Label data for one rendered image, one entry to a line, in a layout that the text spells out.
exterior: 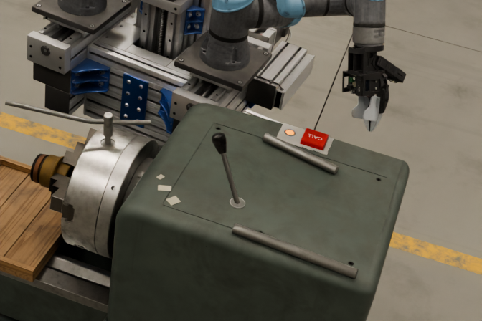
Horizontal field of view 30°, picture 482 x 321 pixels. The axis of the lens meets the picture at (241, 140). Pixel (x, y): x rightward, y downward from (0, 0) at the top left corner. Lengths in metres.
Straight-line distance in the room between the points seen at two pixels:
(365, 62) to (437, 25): 3.57
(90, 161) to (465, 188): 2.58
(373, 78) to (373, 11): 0.16
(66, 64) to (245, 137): 0.76
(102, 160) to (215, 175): 0.27
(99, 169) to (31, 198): 0.45
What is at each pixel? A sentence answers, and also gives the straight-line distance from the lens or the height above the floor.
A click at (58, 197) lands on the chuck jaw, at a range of 2.19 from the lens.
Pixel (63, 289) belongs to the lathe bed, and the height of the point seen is 0.86.
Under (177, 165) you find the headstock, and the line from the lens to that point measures 2.11.
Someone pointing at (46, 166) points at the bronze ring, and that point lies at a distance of 2.30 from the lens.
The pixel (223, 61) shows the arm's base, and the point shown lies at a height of 1.19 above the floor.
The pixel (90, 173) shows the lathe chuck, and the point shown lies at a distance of 2.14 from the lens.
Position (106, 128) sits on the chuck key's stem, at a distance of 2.14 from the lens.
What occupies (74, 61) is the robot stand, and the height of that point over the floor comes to 1.05.
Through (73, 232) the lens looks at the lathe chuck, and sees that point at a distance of 2.20.
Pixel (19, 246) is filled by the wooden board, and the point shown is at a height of 0.88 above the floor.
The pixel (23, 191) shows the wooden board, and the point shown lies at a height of 0.88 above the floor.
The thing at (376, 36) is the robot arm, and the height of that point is 1.57.
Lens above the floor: 2.59
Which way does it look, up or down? 37 degrees down
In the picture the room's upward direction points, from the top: 11 degrees clockwise
